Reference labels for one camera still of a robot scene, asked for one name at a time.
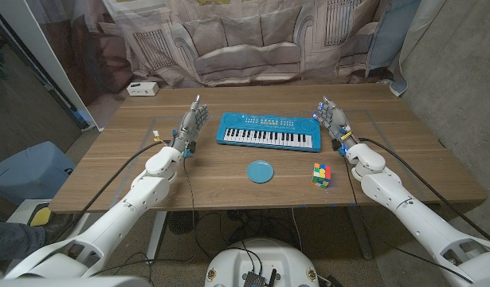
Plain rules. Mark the blue plastic bin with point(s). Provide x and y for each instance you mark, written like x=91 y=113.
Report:
x=27 y=173

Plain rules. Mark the white power strip box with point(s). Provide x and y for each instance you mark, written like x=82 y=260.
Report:
x=143 y=89

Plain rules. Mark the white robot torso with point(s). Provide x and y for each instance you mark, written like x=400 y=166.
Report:
x=262 y=259

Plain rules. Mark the round blue coaster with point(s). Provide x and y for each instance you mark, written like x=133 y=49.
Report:
x=260 y=171

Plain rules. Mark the black floor fan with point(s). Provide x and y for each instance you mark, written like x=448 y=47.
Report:
x=182 y=222

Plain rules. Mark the multicoloured puzzle cube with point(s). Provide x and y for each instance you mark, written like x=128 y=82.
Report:
x=320 y=175

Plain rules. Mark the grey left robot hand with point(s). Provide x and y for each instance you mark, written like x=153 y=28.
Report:
x=189 y=125

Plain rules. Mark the blue toy piano keyboard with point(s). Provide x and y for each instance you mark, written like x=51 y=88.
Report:
x=268 y=127

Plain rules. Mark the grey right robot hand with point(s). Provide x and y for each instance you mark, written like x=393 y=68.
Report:
x=335 y=119

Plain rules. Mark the person's leg in jeans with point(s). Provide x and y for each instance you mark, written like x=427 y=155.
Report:
x=13 y=240

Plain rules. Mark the white table leg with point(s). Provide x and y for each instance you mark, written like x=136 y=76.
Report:
x=156 y=235

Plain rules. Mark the yellow and black floor object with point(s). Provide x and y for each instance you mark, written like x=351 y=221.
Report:
x=41 y=217

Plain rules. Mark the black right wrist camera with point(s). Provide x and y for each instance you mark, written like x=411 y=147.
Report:
x=336 y=144

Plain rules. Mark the white door frame panel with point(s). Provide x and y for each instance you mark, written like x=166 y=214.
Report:
x=33 y=48

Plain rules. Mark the printed sofa backdrop cloth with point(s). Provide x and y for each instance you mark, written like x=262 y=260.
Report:
x=244 y=44

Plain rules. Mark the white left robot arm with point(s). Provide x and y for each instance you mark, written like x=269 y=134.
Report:
x=121 y=215

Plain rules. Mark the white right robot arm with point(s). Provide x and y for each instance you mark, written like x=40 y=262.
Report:
x=412 y=217

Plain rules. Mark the black module with antenna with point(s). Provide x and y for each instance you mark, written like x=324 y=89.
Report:
x=256 y=279

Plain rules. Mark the grey table leg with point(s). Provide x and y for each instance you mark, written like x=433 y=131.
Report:
x=360 y=235

